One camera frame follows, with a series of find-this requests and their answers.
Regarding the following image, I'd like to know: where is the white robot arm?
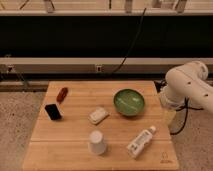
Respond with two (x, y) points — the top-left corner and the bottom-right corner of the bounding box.
(159, 61), (213, 124)

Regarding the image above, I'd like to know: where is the green ceramic bowl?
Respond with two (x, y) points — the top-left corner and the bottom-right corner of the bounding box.
(113, 89), (145, 117)

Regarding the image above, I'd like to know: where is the black eraser block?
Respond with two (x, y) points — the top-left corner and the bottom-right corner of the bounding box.
(45, 104), (62, 120)

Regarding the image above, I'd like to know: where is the white tube bottle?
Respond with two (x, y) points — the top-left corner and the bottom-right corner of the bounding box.
(127, 126), (156, 159)

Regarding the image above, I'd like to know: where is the white soap bar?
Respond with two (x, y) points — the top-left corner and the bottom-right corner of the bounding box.
(89, 107), (109, 125)

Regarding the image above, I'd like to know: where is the black hanging cable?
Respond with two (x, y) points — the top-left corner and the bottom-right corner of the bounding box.
(111, 7), (148, 75)

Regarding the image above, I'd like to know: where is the grey metal rail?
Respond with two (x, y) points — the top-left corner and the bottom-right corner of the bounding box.
(0, 57), (213, 74)

